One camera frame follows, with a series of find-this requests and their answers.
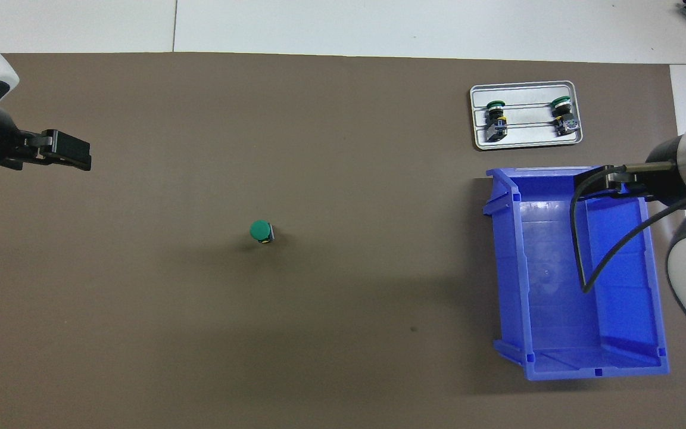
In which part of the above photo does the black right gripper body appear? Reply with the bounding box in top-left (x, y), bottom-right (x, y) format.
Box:
top-left (644, 136), bottom-right (686, 206)

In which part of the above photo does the green push button switch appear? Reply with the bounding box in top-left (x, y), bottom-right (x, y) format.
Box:
top-left (249, 220), bottom-right (276, 245)
top-left (484, 100), bottom-right (509, 142)
top-left (550, 95), bottom-right (579, 138)

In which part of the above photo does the grey metal tray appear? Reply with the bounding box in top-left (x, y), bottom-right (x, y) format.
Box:
top-left (469, 80), bottom-right (584, 151)

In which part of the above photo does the blue plastic storage bin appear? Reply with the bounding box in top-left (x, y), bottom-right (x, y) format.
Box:
top-left (482, 165), bottom-right (671, 382)

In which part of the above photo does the brown table mat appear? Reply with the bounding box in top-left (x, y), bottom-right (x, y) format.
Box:
top-left (0, 52), bottom-right (686, 429)

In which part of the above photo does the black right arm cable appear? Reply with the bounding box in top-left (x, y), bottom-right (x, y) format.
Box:
top-left (569, 162), bottom-right (686, 294)

